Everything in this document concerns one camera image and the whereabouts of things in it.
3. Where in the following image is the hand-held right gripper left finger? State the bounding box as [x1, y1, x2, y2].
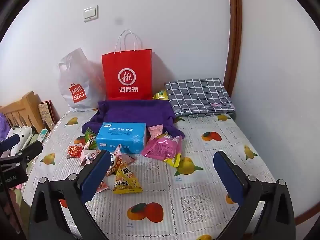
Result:
[28, 150, 112, 240]

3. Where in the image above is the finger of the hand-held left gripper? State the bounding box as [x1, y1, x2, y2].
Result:
[0, 134, 21, 153]
[11, 141, 43, 162]

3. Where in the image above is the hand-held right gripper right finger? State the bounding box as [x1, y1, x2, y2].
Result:
[213, 151, 297, 240]

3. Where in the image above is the pale pink snack packet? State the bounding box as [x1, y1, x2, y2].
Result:
[96, 180, 109, 193]

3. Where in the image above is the panda print snack packet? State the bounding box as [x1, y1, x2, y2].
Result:
[106, 152, 123, 177]

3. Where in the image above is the yellow triangular snack packet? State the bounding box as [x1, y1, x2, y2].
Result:
[112, 162, 143, 195]

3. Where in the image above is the pink triangular snack packet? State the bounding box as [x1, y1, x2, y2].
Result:
[114, 144, 136, 165]

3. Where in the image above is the green snack packet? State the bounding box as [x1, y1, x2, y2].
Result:
[84, 127, 98, 148]

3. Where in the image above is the yellow printed long snack packet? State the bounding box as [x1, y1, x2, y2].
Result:
[164, 152, 182, 168]

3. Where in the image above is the purple towel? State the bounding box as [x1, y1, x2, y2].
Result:
[82, 99, 185, 140]

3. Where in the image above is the pink and yellow snack packet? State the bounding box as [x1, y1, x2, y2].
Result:
[141, 134, 183, 160]

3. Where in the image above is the small pink snack packet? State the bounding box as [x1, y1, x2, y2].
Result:
[148, 125, 164, 140]

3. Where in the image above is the white spotted cloth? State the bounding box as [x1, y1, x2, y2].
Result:
[5, 125, 38, 157]

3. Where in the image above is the purple plush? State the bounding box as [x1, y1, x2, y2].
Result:
[0, 112, 12, 143]

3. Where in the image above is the green tube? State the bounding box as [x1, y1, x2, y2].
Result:
[37, 128, 49, 143]

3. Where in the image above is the light wooden headboard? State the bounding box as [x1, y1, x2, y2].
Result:
[0, 91, 44, 134]

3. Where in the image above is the patterned flat box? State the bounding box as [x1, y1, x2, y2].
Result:
[38, 100, 60, 132]

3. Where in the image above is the fruit print table cover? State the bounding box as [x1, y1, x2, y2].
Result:
[21, 109, 278, 240]

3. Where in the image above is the blue tissue pack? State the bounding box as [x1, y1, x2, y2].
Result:
[96, 122, 148, 154]

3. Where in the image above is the grey checked folded cloth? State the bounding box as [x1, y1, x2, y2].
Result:
[164, 78, 237, 118]

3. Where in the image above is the white plastic shopping bag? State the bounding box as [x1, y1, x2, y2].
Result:
[58, 47, 107, 112]

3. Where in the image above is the yellow glossy snack packet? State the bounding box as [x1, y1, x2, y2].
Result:
[152, 89, 168, 101]

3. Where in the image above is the red paper bag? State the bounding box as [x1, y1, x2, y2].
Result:
[101, 29, 153, 100]

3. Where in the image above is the brown wooden door frame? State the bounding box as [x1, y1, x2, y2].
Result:
[223, 0, 243, 98]

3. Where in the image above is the white light switch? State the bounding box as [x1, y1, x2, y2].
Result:
[83, 4, 99, 22]

